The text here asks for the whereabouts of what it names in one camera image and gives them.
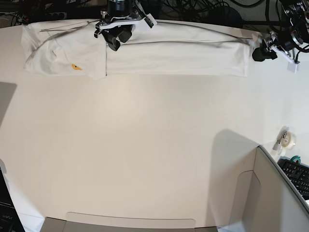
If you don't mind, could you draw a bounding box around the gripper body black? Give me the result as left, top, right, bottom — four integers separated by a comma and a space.
102, 25, 133, 51
252, 45, 278, 62

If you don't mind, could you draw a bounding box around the white graphic t-shirt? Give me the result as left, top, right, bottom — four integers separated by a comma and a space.
21, 19, 254, 80

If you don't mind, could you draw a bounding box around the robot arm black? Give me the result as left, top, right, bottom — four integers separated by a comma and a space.
98, 0, 145, 51
252, 0, 309, 65

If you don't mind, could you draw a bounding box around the clear tape dispenser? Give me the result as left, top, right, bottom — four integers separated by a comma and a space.
272, 126, 296, 156

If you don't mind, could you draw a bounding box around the green tape roll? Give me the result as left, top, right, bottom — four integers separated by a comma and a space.
290, 156, 301, 164

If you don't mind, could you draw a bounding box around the black computer keyboard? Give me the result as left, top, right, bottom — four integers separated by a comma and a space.
277, 159, 309, 200

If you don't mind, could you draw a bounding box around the beige partition panel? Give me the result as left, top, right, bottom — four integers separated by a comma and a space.
216, 146, 309, 232

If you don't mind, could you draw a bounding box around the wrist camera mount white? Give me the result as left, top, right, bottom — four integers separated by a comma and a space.
94, 9, 157, 38
261, 31, 301, 73

